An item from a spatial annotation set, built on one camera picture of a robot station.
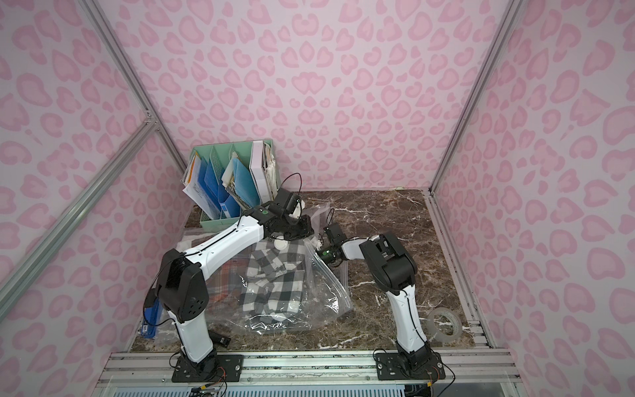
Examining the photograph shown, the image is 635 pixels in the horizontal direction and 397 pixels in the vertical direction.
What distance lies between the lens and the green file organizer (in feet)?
3.09

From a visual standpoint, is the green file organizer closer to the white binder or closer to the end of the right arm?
the white binder

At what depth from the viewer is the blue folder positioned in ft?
3.10

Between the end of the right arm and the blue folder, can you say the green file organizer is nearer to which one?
the blue folder

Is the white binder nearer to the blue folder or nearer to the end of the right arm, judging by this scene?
the blue folder

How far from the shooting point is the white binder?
95 centimetres
